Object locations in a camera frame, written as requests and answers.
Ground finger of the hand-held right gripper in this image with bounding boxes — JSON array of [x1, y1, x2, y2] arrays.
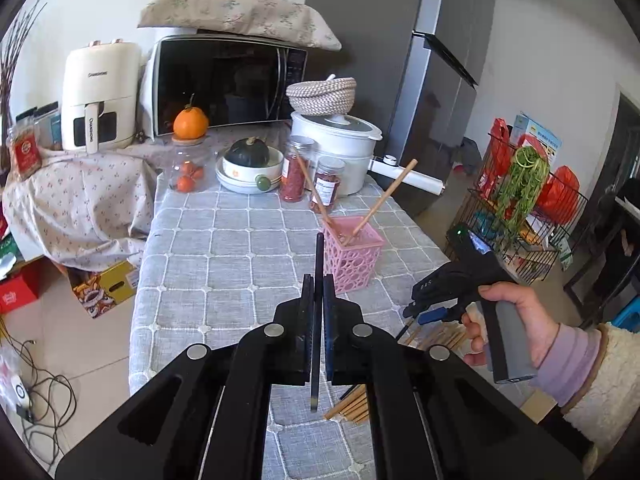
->
[[402, 302, 463, 326]]

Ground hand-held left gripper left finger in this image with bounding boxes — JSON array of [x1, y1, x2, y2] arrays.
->
[[54, 274, 316, 480]]

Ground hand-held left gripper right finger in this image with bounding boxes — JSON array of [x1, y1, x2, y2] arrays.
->
[[322, 274, 586, 480]]

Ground black chopstick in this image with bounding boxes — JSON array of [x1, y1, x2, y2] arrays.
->
[[309, 232, 325, 414]]

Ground pink perforated plastic basket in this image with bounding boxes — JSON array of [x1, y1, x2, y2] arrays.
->
[[320, 216, 386, 295]]

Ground pile of wooden chopsticks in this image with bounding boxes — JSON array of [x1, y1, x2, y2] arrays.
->
[[324, 322, 468, 427]]

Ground person's right forearm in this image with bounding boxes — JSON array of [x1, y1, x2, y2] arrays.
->
[[530, 322, 640, 463]]

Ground person's right hand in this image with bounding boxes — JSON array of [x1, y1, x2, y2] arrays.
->
[[461, 281, 561, 368]]

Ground grey checked tablecloth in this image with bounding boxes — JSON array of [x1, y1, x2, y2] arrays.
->
[[129, 125, 506, 480]]

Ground green leafy vegetable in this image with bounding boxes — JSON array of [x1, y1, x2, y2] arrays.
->
[[492, 146, 551, 242]]

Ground white roll of wrap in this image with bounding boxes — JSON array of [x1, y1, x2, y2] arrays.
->
[[371, 155, 446, 198]]

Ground red plastic bag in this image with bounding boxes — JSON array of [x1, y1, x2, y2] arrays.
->
[[475, 117, 514, 201], [535, 166, 583, 226]]

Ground bamboo chopstick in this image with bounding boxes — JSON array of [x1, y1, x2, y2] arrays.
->
[[295, 152, 347, 247], [351, 159, 419, 239]]

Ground short jar of red spice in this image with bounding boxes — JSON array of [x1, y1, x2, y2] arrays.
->
[[310, 156, 346, 213]]

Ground tall jar of red spice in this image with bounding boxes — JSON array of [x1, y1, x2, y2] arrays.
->
[[280, 136, 317, 204]]

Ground dark chair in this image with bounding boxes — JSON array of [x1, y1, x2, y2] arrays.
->
[[565, 92, 640, 321]]

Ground white bowl with plate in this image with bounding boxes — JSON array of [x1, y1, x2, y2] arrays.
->
[[215, 147, 286, 195]]

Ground blue and yellow box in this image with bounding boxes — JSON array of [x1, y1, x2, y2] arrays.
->
[[510, 112, 563, 167]]

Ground blue stool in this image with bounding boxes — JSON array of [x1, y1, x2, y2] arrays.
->
[[612, 297, 640, 334]]

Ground dark green pumpkin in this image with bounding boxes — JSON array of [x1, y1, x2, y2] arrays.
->
[[225, 136, 271, 168]]

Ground white electric pot with lid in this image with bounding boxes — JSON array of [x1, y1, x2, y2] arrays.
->
[[291, 110, 385, 196]]

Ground glass jar with cork lid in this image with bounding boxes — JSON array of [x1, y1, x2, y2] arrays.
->
[[167, 135, 213, 194]]

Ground patterned cardboard box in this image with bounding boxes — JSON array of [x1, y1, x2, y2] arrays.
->
[[70, 260, 143, 320]]

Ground large orange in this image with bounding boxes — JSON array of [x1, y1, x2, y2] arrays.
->
[[172, 94, 210, 141]]

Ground grey refrigerator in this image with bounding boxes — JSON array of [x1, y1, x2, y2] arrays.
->
[[305, 0, 498, 218]]

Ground black microwave oven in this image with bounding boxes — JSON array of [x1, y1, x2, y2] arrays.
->
[[140, 35, 308, 138]]

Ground floral cloth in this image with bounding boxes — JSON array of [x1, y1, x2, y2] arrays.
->
[[2, 140, 162, 267]]

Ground red box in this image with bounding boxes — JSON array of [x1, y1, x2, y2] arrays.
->
[[0, 260, 45, 316]]

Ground white round device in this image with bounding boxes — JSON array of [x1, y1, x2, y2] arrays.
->
[[10, 375, 37, 421]]

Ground white air fryer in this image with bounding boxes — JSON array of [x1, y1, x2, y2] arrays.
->
[[61, 39, 143, 155]]

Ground floral pillow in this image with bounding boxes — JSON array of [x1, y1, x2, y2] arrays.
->
[[137, 0, 343, 52]]

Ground jar with red label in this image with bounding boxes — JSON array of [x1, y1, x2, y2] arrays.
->
[[7, 122, 44, 181]]

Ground dried branches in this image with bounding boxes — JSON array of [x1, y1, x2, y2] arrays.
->
[[0, 0, 53, 171]]

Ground black wire rack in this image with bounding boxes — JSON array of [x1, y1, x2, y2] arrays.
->
[[467, 132, 588, 283]]

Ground woven rope basket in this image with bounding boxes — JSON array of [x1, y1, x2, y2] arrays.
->
[[286, 76, 357, 117]]

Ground black cables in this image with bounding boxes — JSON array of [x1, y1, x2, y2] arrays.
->
[[0, 320, 80, 463]]

